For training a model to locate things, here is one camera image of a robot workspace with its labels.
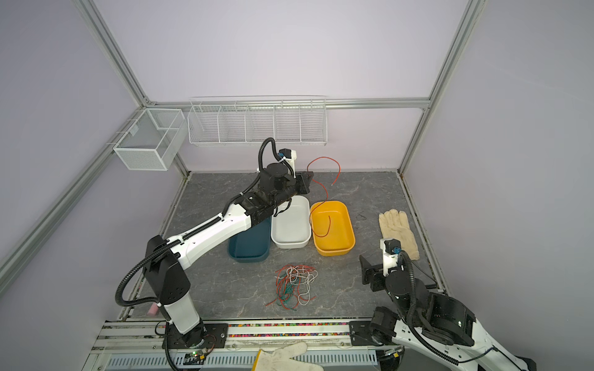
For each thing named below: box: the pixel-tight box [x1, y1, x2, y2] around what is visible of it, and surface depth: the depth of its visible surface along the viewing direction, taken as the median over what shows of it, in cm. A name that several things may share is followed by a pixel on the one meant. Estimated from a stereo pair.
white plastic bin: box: [270, 194, 312, 249], surface depth 101 cm
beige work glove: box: [378, 208, 420, 261], surface depth 101 cm
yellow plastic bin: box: [310, 200, 356, 257], surface depth 98 cm
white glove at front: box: [252, 341, 325, 371], surface depth 71 cm
